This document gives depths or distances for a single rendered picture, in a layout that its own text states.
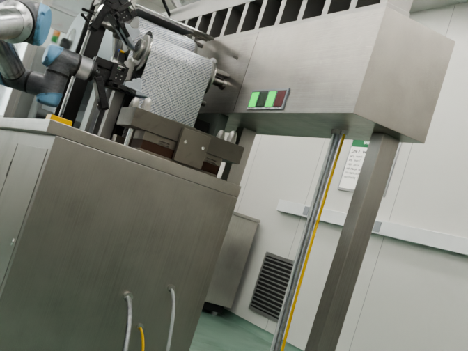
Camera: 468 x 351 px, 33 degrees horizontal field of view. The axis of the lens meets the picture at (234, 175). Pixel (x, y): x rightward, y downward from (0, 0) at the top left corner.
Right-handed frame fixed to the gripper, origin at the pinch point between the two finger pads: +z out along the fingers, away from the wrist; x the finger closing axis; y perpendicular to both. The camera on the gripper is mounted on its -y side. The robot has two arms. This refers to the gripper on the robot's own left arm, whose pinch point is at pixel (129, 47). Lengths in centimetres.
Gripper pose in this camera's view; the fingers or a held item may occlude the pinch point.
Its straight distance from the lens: 284.0
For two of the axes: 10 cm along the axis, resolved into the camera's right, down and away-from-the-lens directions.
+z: 4.6, 8.4, 2.8
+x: -4.2, -0.7, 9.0
